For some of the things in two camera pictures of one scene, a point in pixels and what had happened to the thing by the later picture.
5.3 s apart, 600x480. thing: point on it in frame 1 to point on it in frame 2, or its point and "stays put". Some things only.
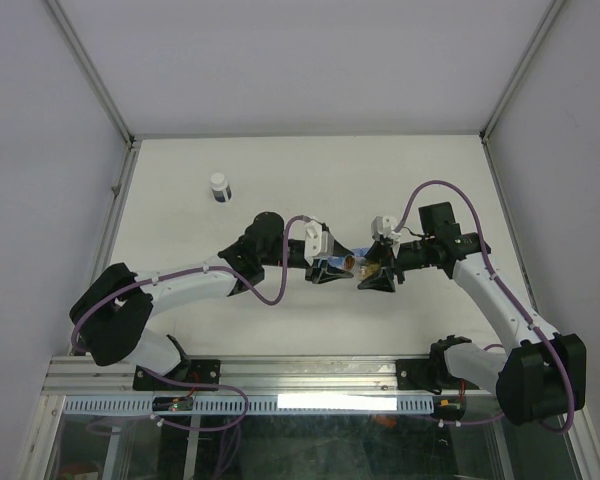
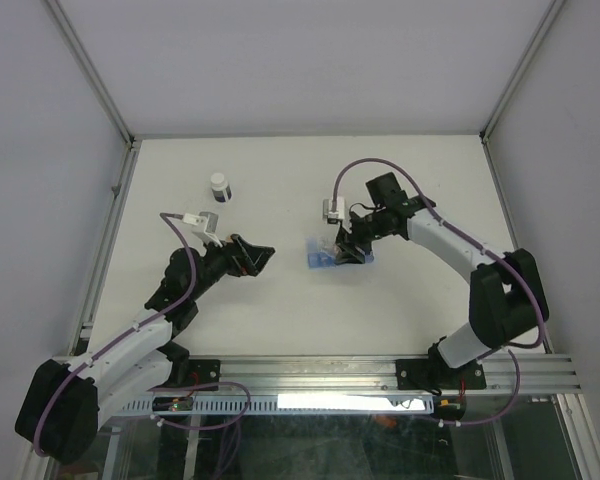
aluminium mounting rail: x=248 y=375 stays put
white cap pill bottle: x=221 y=188 stays put
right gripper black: x=379 y=252 to x=346 y=244
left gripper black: x=323 y=272 to x=252 y=256
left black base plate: x=190 y=370 stays put
